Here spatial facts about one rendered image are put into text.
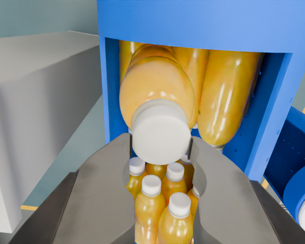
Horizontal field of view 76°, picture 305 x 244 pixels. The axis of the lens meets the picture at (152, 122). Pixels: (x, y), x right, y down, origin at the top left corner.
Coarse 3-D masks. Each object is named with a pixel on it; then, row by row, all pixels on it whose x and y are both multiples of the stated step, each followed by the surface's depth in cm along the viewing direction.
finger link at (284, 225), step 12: (252, 180) 9; (264, 192) 9; (264, 204) 8; (276, 204) 8; (276, 216) 7; (288, 216) 8; (276, 228) 7; (288, 228) 7; (300, 228) 7; (288, 240) 7; (300, 240) 7
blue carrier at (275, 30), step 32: (128, 0) 18; (160, 0) 16; (192, 0) 15; (224, 0) 15; (256, 0) 15; (288, 0) 15; (128, 32) 19; (160, 32) 17; (192, 32) 16; (224, 32) 16; (256, 32) 16; (288, 32) 17; (288, 64) 19; (256, 96) 36; (288, 96) 21; (192, 128) 51; (256, 128) 36; (256, 160) 24
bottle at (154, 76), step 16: (144, 48) 24; (160, 48) 23; (144, 64) 17; (160, 64) 16; (176, 64) 18; (128, 80) 16; (144, 80) 15; (160, 80) 15; (176, 80) 15; (128, 96) 15; (144, 96) 14; (160, 96) 14; (176, 96) 14; (192, 96) 16; (128, 112) 15; (192, 112) 16
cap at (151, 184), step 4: (148, 176) 41; (152, 176) 41; (156, 176) 41; (144, 180) 40; (148, 180) 40; (152, 180) 40; (156, 180) 40; (160, 180) 40; (144, 184) 39; (148, 184) 39; (152, 184) 39; (156, 184) 39; (160, 184) 39; (144, 188) 39; (148, 188) 38; (152, 188) 38; (156, 188) 38; (148, 192) 39; (152, 192) 39; (156, 192) 39
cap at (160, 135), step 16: (144, 112) 13; (160, 112) 12; (176, 112) 12; (144, 128) 12; (160, 128) 12; (176, 128) 12; (144, 144) 13; (160, 144) 13; (176, 144) 13; (144, 160) 13; (160, 160) 13; (176, 160) 13
